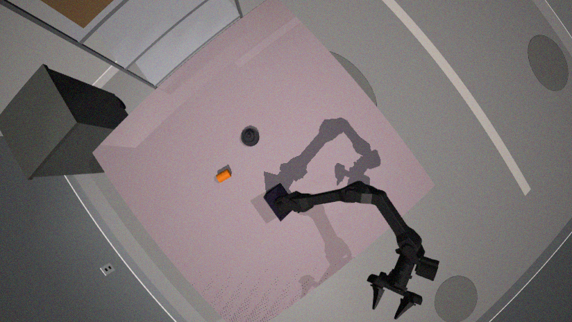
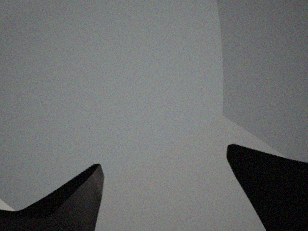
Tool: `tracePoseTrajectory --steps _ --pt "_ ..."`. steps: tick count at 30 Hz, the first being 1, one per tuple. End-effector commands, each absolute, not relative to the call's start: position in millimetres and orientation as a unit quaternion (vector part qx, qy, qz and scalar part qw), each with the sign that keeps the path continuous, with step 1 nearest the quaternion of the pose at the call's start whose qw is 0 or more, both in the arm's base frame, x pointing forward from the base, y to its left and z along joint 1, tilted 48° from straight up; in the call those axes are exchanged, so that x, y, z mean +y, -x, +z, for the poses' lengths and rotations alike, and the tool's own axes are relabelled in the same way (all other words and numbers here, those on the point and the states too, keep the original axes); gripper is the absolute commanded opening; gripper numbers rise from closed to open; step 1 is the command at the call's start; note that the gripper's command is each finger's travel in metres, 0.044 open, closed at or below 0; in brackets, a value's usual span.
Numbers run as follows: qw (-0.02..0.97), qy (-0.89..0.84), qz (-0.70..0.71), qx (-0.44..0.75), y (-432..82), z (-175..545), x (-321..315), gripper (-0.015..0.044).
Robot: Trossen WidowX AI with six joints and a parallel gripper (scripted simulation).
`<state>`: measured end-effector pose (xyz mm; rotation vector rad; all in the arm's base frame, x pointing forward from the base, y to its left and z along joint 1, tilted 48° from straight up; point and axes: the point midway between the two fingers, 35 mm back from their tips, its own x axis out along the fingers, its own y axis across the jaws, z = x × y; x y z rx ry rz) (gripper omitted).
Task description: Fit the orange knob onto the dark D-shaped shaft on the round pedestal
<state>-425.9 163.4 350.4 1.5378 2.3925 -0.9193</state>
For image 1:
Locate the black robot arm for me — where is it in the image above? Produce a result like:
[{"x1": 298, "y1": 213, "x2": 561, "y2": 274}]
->
[{"x1": 274, "y1": 180, "x2": 439, "y2": 281}]

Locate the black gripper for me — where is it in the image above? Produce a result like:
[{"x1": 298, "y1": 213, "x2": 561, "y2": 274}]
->
[{"x1": 367, "y1": 266, "x2": 422, "y2": 319}]

